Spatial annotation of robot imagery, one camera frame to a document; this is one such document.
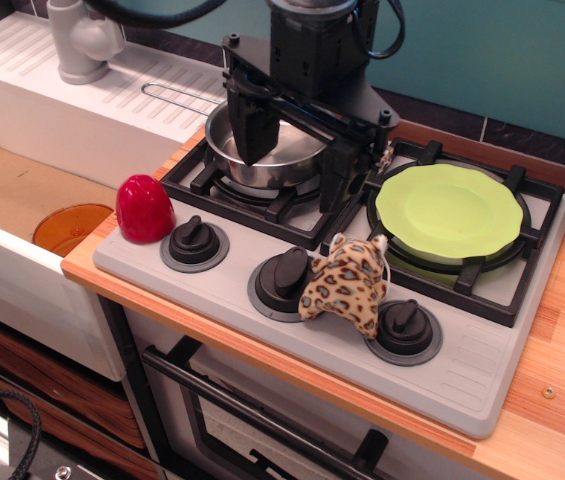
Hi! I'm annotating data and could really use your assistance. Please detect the black right burner grate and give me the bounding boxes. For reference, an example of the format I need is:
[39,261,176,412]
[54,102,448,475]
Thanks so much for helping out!
[342,139,565,327]

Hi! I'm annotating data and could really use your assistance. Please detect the black right stove knob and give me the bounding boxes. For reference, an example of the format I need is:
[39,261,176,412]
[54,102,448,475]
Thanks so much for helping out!
[365,299,443,367]

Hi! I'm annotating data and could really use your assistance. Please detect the white toy sink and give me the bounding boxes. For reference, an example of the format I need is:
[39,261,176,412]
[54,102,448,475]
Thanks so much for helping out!
[0,13,224,381]

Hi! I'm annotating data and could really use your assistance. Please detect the black left stove knob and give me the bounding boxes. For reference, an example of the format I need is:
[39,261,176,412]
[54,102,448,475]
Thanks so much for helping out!
[160,215,230,274]

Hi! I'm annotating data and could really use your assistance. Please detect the black burner grate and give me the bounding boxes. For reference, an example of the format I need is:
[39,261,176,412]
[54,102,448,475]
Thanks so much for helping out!
[161,140,363,251]
[342,139,565,327]

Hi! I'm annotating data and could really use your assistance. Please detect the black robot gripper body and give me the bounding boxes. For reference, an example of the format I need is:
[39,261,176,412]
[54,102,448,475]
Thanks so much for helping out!
[222,1,401,143]

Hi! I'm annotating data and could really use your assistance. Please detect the toy oven door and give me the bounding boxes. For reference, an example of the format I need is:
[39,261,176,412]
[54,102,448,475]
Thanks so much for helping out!
[142,337,389,479]

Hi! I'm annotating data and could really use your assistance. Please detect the black braided cable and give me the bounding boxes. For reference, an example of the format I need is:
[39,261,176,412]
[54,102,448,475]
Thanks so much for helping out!
[0,388,43,480]

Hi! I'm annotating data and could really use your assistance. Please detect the black stove knob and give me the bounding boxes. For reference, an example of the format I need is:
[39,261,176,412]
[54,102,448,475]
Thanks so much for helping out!
[247,247,314,323]
[365,299,443,367]
[160,215,230,274]

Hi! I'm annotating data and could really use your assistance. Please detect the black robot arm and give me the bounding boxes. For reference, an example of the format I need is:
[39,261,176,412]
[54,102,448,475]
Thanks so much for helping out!
[222,1,405,213]

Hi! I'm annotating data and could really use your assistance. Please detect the black left burner grate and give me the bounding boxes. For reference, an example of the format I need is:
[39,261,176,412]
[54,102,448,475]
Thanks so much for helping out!
[161,140,363,251]

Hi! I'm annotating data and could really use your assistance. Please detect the grey toy stove top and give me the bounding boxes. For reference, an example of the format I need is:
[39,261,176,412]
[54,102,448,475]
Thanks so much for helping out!
[92,137,565,441]

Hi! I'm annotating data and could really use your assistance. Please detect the grey toy faucet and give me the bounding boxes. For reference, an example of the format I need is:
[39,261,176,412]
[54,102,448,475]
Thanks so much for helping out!
[47,1,125,85]

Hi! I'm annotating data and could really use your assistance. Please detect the orange sink drain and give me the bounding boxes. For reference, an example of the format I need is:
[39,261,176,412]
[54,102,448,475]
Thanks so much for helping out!
[32,203,113,257]

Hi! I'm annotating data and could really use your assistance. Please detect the green plastic plate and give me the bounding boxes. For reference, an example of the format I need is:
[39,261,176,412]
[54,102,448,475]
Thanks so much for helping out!
[375,164,523,259]

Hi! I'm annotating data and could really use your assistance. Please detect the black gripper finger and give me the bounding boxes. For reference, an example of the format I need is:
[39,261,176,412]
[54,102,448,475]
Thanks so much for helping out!
[226,68,280,166]
[319,138,381,213]

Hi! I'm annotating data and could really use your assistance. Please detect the wooden drawer fronts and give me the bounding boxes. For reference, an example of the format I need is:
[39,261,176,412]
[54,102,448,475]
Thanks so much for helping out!
[0,307,163,480]

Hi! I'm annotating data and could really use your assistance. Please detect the black middle stove knob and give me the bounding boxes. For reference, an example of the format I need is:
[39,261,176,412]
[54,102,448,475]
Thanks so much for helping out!
[247,247,314,323]

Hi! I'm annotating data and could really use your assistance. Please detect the stainless steel pot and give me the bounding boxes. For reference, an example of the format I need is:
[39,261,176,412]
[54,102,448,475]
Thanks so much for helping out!
[141,81,326,190]

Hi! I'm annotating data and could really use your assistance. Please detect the leopard print stuffed cheetah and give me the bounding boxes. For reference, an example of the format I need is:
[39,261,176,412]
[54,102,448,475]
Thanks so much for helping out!
[298,232,390,340]

